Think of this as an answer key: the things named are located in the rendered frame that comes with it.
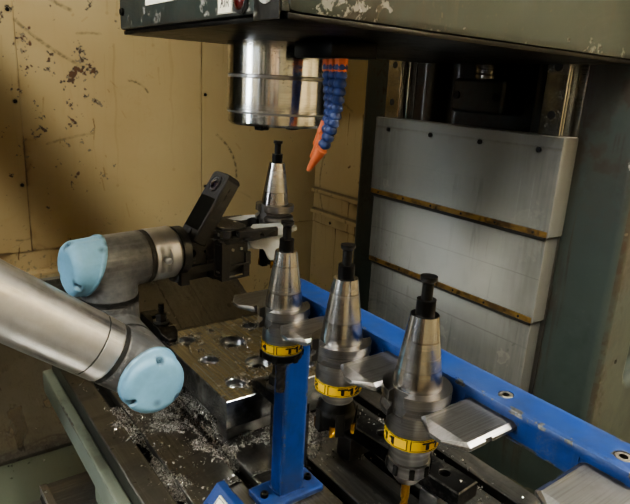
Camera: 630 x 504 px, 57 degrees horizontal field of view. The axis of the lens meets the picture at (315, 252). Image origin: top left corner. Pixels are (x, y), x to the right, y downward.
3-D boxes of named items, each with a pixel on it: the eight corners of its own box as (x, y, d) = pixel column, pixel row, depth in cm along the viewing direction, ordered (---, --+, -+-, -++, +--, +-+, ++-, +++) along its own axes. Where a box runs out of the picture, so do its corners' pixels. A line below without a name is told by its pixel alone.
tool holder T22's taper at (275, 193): (293, 204, 96) (296, 163, 94) (273, 207, 93) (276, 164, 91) (275, 200, 99) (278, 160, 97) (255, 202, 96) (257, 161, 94)
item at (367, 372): (365, 396, 53) (366, 388, 53) (330, 372, 57) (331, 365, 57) (419, 377, 57) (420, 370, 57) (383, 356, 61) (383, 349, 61)
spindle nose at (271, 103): (348, 128, 92) (354, 48, 89) (271, 130, 82) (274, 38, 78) (282, 120, 103) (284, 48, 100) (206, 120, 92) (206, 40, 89)
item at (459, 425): (459, 459, 45) (460, 450, 45) (410, 426, 49) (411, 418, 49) (515, 432, 49) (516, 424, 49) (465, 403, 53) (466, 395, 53)
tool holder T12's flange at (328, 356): (380, 368, 61) (382, 345, 60) (329, 378, 58) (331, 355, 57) (348, 343, 66) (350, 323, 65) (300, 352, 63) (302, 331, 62)
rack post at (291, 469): (266, 516, 81) (274, 317, 73) (247, 494, 85) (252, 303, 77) (324, 490, 87) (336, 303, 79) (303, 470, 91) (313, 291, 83)
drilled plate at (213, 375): (226, 430, 93) (226, 402, 92) (157, 358, 116) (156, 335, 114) (338, 392, 107) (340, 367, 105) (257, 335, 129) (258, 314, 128)
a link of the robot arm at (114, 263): (56, 294, 79) (51, 233, 76) (133, 279, 86) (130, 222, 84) (80, 312, 73) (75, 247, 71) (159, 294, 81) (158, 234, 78)
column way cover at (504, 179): (517, 408, 113) (563, 137, 98) (358, 322, 149) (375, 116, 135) (533, 401, 115) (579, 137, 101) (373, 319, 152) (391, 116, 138)
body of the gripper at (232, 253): (226, 263, 97) (160, 276, 89) (226, 212, 95) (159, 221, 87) (254, 275, 92) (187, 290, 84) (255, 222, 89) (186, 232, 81)
